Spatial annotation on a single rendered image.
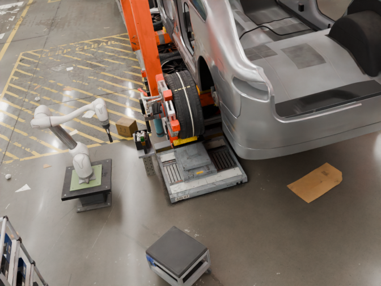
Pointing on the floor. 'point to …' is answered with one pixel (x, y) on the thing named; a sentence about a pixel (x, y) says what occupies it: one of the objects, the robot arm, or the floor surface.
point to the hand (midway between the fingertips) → (110, 139)
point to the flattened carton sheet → (316, 183)
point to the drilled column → (148, 165)
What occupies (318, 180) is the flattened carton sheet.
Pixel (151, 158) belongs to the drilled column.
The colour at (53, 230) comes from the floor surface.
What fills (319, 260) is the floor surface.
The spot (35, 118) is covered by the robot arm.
